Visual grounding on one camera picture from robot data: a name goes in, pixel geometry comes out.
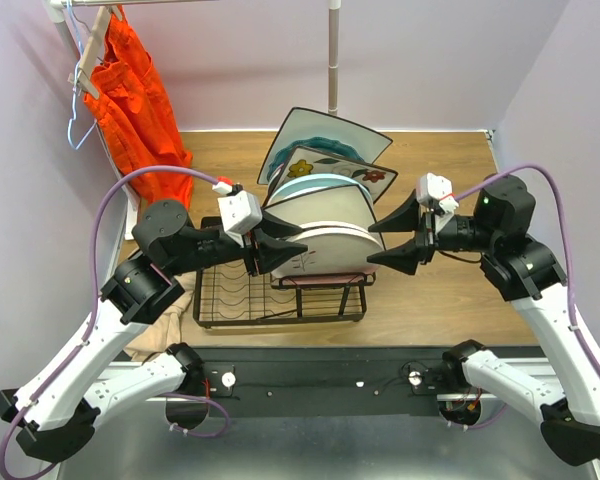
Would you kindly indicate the grey square plate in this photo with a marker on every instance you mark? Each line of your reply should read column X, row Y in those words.
column 332, row 207

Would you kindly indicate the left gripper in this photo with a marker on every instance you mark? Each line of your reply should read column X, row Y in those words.
column 272, row 254

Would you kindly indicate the beige cloth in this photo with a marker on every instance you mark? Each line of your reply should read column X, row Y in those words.
column 166, row 330

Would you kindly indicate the teal rimmed plate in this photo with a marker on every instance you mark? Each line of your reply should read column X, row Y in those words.
column 318, row 143

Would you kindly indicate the blue wire hanger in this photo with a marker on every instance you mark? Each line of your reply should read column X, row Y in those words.
column 74, row 143

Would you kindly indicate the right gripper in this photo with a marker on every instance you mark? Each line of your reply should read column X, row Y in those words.
column 404, row 258

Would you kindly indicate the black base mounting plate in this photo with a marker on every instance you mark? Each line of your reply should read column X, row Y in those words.
column 255, row 402

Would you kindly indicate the orange shorts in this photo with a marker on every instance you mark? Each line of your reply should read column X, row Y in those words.
column 132, row 108

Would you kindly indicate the wooden clip hanger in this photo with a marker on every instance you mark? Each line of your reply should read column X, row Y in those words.
column 81, row 77

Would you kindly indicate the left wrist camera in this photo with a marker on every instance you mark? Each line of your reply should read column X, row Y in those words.
column 239, row 213

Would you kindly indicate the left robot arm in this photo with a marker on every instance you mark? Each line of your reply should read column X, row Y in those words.
column 57, row 413

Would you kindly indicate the pink and cream round plate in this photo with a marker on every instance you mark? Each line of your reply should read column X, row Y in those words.
column 332, row 248

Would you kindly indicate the black wire dish rack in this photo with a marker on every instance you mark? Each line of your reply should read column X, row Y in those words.
column 226, row 296

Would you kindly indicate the large white square plate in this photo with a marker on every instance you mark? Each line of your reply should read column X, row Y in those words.
column 304, row 123

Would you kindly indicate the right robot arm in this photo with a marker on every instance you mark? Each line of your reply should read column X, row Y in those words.
column 530, row 278

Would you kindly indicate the watermelon round plate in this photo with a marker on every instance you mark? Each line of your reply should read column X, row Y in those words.
column 313, row 183

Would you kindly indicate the flower square plate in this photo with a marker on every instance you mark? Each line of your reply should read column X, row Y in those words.
column 309, row 163

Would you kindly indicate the white clothes rack frame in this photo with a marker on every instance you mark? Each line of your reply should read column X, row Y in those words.
column 334, row 8

